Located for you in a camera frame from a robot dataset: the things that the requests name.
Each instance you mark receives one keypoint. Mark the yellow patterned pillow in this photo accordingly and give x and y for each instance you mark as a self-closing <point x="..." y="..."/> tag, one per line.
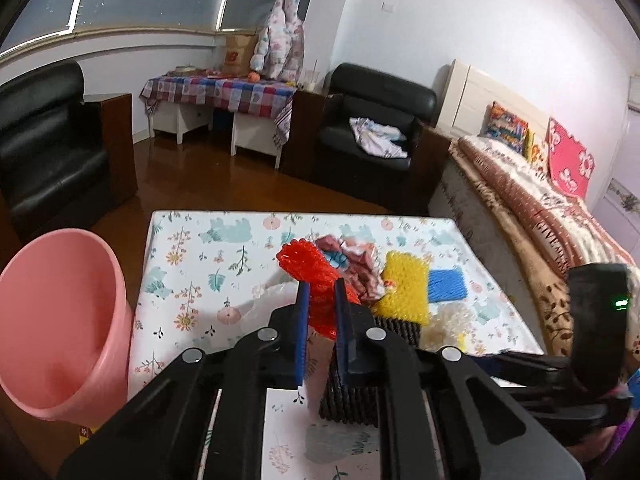
<point x="536" y="152"/>

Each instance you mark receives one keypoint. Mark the left black leather armchair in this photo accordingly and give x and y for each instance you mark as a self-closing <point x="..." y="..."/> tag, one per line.
<point x="66" y="157"/>

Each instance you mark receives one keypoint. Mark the crumpled red paper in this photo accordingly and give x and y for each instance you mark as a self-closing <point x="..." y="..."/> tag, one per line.
<point x="358" y="263"/>

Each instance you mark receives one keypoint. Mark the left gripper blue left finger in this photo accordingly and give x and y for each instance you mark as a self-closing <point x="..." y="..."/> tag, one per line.
<point x="301" y="331"/>

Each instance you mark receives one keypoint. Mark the plaid tablecloth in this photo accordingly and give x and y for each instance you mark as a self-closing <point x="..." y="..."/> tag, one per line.
<point x="263" y="99"/>

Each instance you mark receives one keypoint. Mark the red foam net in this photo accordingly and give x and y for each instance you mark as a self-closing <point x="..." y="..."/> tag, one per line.
<point x="304" y="262"/>

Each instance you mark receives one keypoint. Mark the hanging floral jacket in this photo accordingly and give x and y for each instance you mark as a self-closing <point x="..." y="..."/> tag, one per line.
<point x="280" y="46"/>

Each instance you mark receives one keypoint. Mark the yellow box under table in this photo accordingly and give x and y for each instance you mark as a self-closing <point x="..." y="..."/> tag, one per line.
<point x="85" y="433"/>

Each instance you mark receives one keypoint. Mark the pink plastic trash bucket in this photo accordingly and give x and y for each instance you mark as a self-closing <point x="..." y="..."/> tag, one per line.
<point x="65" y="329"/>

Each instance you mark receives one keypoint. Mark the white headboard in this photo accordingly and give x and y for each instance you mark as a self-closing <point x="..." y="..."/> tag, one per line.
<point x="467" y="100"/>

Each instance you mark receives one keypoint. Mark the orange fruit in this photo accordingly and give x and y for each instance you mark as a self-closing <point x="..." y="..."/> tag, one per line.
<point x="253" y="77"/>

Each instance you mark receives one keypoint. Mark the right black leather armchair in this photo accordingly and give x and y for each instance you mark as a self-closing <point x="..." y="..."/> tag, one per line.
<point x="322" y="149"/>

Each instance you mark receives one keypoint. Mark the cloth on armchair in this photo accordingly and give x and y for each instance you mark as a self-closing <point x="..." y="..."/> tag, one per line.
<point x="378" y="140"/>

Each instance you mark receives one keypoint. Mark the plastic cup with straw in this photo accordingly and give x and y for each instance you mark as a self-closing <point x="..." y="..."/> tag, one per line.
<point x="311" y="77"/>

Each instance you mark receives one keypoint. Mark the white plastic bag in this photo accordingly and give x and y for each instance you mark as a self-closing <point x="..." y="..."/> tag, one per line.
<point x="256" y="313"/>

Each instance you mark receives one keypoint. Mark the floral tablecloth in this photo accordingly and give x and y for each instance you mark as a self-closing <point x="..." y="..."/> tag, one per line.
<point x="210" y="278"/>

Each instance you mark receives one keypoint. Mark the red floral pillow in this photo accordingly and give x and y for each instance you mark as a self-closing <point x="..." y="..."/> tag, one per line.
<point x="570" y="164"/>

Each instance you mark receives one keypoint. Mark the colourful patterned pillow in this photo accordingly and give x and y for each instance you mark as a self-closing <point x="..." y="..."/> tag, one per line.
<point x="506" y="127"/>

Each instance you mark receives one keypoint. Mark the black leather armchair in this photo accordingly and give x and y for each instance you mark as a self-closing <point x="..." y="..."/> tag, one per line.
<point x="66" y="157"/>
<point x="322" y="149"/>

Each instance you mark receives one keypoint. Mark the blue foam net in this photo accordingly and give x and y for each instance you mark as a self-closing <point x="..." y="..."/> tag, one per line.
<point x="446" y="285"/>

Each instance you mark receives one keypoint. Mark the yellow foam net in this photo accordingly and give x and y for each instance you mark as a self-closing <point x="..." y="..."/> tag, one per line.
<point x="405" y="278"/>

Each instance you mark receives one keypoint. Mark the brown paper bag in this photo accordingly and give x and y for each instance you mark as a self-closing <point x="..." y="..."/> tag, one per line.
<point x="238" y="51"/>

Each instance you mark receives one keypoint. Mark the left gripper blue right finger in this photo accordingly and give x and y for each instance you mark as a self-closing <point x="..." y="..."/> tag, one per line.
<point x="345" y="341"/>

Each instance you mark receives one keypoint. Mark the white desk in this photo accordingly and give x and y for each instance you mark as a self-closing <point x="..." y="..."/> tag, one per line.
<point x="247" y="132"/>

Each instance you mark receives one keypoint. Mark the bed with brown blanket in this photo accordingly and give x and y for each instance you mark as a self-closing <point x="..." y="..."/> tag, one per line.
<point x="529" y="235"/>

